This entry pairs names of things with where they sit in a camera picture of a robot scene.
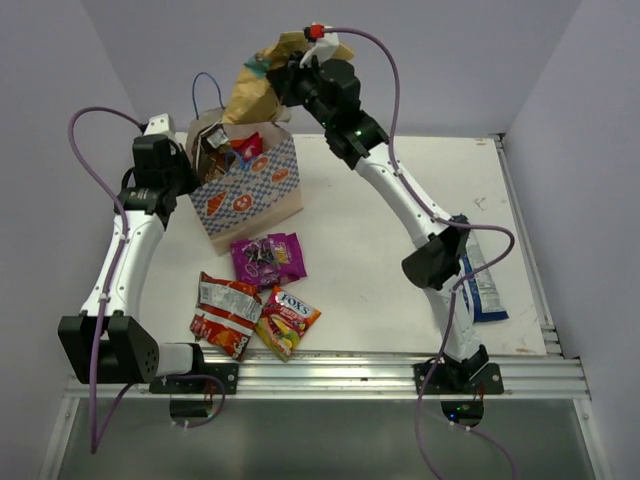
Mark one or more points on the tan kraft snack bag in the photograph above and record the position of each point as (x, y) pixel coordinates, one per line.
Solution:
(253, 100)

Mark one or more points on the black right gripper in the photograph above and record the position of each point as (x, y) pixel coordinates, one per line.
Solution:
(286, 77)

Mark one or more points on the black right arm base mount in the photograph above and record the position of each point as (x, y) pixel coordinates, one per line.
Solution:
(476, 375)

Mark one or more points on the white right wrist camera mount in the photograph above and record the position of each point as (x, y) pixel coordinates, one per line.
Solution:
(323, 45)

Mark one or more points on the blue checkered paper bag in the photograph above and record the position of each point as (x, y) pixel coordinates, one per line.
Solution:
(256, 193)

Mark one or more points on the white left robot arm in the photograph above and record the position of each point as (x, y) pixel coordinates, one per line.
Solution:
(105, 342)

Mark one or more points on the purple candy bag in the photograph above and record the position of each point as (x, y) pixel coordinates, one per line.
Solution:
(275, 259)

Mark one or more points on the pink hand cooked chips bag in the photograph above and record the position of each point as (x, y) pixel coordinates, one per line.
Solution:
(250, 146)

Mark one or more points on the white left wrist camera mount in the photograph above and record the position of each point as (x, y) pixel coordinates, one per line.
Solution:
(160, 125)

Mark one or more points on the brown Kettle chips bag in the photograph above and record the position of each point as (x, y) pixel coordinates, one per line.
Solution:
(211, 151)

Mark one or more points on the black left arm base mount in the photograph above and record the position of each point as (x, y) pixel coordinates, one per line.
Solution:
(195, 377)

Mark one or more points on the colourful Fox's candy bag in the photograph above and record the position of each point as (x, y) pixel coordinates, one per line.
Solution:
(284, 321)

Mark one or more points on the blue Doritos bag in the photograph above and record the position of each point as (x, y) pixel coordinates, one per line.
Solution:
(480, 293)

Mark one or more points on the red Doritos bag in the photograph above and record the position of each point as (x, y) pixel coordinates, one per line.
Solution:
(226, 313)

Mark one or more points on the aluminium front rail frame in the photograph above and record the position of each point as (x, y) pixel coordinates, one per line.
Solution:
(332, 415)

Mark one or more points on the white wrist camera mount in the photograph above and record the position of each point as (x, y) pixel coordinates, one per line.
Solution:
(160, 125)
(323, 45)

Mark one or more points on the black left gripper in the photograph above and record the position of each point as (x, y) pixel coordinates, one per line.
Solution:
(178, 154)

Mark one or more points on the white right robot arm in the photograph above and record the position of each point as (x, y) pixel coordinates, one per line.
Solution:
(439, 239)

